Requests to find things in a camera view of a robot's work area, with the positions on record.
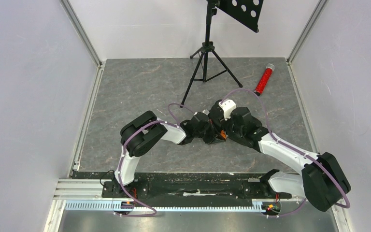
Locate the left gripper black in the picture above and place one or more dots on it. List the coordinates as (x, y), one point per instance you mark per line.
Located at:
(213, 135)

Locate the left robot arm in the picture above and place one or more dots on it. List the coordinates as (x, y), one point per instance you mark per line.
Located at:
(142, 133)

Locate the black plastic tool case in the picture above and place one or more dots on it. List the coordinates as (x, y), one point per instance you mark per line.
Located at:
(216, 116)

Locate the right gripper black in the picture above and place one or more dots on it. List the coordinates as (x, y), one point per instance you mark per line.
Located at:
(225, 127)

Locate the red glitter tube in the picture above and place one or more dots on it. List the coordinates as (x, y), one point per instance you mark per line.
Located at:
(264, 79)

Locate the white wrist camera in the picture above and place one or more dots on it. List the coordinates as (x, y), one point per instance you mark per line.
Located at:
(205, 111)
(227, 107)

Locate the black music stand tripod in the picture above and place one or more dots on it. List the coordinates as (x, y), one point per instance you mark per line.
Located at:
(246, 12)

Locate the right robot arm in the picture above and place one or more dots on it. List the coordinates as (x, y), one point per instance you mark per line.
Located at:
(321, 179)

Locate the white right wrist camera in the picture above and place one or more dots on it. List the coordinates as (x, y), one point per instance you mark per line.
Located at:
(227, 107)

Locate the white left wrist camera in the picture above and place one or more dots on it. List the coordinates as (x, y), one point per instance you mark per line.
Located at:
(205, 111)

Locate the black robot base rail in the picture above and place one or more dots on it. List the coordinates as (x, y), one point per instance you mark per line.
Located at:
(192, 189)

